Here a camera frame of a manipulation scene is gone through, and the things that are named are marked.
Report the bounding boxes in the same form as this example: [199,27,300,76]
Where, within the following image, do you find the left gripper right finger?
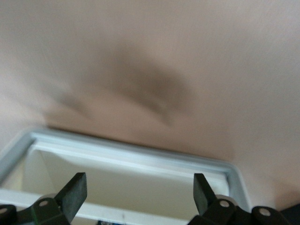
[193,173,293,225]

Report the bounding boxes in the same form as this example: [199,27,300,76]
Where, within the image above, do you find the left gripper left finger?
[0,172,88,225]

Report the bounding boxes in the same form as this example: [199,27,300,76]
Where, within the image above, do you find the brown table mat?
[0,0,300,213]

